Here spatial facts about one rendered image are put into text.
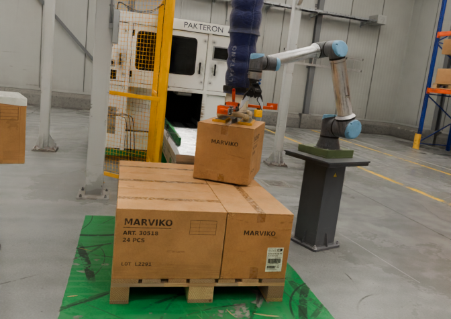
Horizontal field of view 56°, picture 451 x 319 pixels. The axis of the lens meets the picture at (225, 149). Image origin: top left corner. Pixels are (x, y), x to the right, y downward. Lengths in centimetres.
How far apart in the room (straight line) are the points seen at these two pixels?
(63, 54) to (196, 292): 1030
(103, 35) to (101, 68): 30
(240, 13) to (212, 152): 100
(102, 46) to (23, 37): 834
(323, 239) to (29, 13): 1028
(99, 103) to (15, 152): 149
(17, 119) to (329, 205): 234
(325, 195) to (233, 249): 123
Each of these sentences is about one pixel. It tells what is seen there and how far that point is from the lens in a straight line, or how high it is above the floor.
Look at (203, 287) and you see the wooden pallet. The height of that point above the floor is 9.
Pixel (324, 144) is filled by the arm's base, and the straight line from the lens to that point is 347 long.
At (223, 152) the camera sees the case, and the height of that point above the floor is 77.
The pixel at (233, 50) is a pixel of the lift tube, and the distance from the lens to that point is 315.
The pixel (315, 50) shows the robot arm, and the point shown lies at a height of 155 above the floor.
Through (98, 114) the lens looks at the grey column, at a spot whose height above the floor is 80.
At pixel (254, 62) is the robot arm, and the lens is 281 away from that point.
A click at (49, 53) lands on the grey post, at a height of 133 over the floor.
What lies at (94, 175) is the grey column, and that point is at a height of 21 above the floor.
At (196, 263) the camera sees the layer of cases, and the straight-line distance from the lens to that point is 248.
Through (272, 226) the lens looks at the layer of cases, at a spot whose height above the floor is 47.
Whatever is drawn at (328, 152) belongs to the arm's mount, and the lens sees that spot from 339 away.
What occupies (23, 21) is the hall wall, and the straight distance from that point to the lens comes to 1246.
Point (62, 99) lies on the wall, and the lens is 1220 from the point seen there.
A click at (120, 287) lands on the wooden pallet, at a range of 250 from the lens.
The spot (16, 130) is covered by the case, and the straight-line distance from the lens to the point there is 285.
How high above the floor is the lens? 127
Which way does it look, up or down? 9 degrees down
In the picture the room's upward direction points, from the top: 7 degrees clockwise
